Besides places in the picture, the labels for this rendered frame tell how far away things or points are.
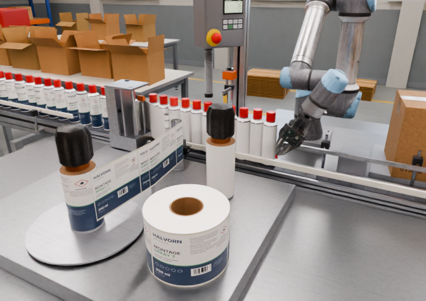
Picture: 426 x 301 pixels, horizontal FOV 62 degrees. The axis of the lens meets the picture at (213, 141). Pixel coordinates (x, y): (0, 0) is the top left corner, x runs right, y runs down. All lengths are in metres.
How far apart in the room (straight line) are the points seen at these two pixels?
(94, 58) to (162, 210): 2.55
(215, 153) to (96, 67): 2.36
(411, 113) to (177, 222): 0.90
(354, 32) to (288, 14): 5.31
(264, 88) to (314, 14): 3.98
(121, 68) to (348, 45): 1.97
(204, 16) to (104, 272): 0.88
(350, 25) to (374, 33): 5.07
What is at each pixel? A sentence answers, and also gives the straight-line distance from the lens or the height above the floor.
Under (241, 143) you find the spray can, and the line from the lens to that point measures 1.32.
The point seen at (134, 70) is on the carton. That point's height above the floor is 0.89.
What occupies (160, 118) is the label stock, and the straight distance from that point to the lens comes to 1.38.
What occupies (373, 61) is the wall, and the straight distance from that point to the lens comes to 6.61.
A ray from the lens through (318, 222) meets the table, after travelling 1.15.
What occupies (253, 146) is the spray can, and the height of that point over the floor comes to 0.95.
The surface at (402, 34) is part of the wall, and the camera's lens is 6.45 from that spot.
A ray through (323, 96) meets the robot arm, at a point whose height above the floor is 1.18.
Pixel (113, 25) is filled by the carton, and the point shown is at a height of 1.00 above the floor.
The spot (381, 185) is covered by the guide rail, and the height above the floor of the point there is 0.91.
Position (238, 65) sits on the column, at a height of 1.21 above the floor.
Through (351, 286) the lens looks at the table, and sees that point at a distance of 0.97.
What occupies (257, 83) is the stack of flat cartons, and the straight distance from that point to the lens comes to 5.36.
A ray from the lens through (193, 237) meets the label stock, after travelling 0.75.
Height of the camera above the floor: 1.48
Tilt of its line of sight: 23 degrees down
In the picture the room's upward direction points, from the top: straight up
